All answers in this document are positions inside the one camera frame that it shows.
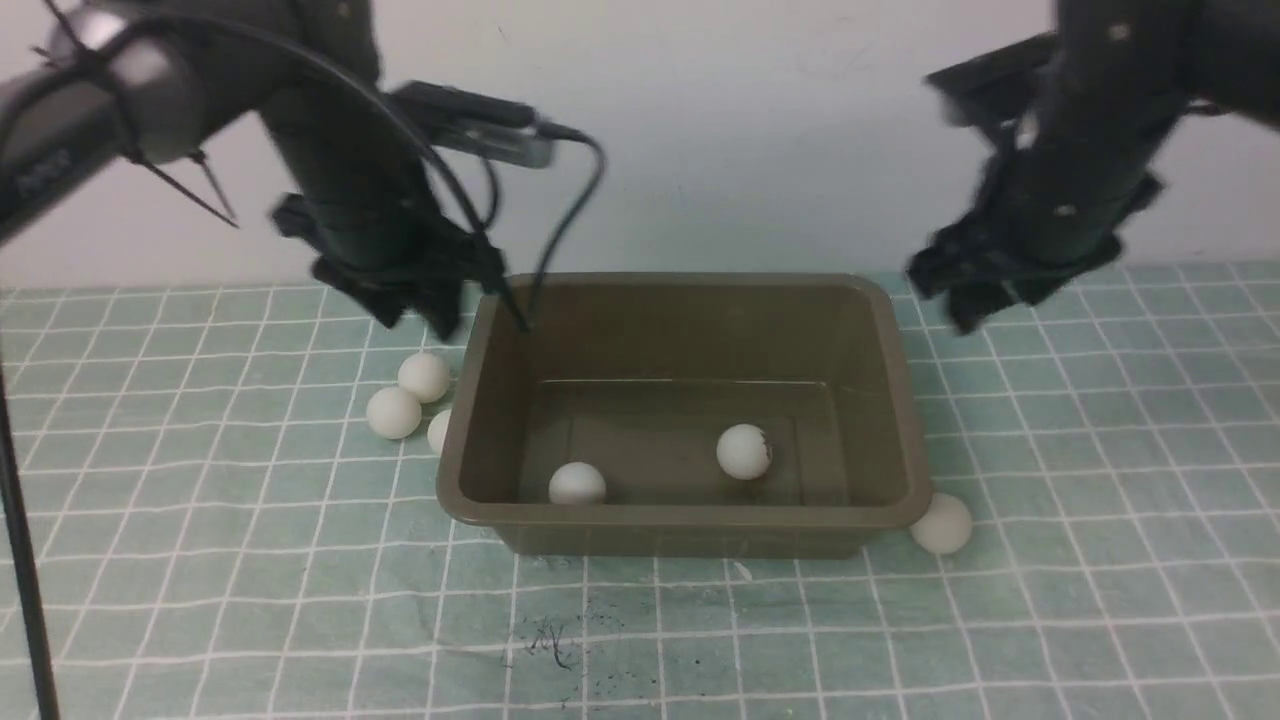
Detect green checkered tablecloth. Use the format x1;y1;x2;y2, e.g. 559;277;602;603
3;263;1279;719

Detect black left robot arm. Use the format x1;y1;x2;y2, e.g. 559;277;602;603
3;1;516;340

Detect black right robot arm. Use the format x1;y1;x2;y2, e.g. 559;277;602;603
906;1;1279;334

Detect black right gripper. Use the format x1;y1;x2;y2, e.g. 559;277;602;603
906;176;1124;334

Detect brown plastic bin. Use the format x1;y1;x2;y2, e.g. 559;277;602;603
436;272;934;559

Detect white ping-pong ball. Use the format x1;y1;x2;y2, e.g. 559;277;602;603
397;352;452;404
909;492;974;556
426;407;452;455
547;461;607;506
365;386;422;439
716;423;773;480

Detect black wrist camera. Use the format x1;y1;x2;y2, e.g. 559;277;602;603
390;81;591;169

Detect black camera cable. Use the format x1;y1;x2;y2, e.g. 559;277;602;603
100;10;609;333

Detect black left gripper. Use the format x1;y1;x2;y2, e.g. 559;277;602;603
271;193;507;340

